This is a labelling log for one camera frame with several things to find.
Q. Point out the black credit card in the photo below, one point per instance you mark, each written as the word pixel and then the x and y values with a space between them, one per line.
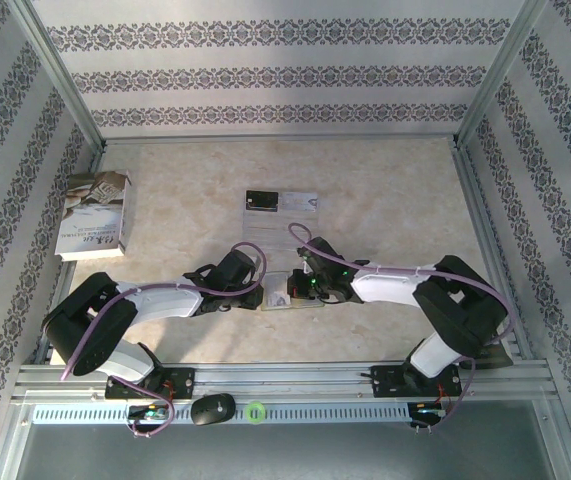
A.
pixel 265 200

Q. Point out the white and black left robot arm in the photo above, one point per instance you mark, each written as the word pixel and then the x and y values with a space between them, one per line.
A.
pixel 165 306

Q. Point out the aluminium side rail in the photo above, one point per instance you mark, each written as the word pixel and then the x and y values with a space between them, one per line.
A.
pixel 485 225
pixel 65 274

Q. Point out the aluminium frame post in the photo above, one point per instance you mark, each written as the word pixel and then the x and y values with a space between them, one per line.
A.
pixel 500 75
pixel 61 75

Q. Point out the aluminium back rail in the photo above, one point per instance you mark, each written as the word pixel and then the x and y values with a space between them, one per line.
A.
pixel 280 139

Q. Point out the black computer mouse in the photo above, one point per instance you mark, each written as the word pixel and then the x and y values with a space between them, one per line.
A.
pixel 212 410

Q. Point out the small circuit board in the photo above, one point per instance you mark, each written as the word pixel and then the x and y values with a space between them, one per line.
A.
pixel 430 410
pixel 150 414

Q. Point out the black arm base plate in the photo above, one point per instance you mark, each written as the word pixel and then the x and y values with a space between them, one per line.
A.
pixel 382 382
pixel 185 382

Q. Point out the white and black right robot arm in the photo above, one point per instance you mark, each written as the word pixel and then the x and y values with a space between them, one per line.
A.
pixel 390 290

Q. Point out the grey metal panel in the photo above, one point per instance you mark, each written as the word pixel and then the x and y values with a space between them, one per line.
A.
pixel 285 455

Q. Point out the black calculator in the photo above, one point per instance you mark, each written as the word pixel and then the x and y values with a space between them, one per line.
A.
pixel 497 359

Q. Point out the aluminium mounting rail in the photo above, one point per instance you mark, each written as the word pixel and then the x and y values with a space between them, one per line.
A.
pixel 285 380

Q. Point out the paperback book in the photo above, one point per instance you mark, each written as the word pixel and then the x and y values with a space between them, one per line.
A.
pixel 95 215

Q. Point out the clear plastic card sheet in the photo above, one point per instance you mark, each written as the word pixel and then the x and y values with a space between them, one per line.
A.
pixel 265 225

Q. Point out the silver credit card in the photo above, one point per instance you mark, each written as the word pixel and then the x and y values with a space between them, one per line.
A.
pixel 297 201

